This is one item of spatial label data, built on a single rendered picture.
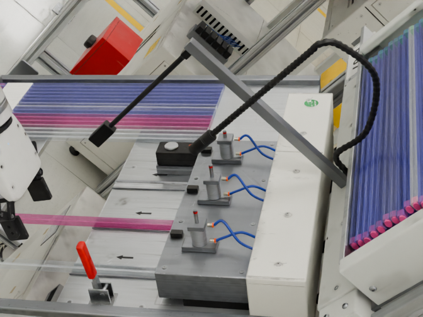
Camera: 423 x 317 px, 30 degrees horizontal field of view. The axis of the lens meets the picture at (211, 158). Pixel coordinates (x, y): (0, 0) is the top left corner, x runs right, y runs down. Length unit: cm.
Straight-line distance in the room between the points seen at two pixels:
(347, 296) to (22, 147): 49
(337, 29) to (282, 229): 137
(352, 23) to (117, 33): 72
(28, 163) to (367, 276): 50
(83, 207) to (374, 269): 104
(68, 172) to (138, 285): 171
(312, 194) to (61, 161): 179
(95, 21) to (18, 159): 246
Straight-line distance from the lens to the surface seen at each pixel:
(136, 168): 143
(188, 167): 138
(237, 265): 110
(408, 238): 94
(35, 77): 179
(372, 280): 98
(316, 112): 138
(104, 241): 128
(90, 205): 191
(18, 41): 316
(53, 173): 283
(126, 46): 210
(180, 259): 113
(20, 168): 113
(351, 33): 243
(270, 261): 108
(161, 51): 255
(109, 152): 282
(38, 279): 171
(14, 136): 113
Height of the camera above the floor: 188
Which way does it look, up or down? 33 degrees down
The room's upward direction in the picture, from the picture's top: 51 degrees clockwise
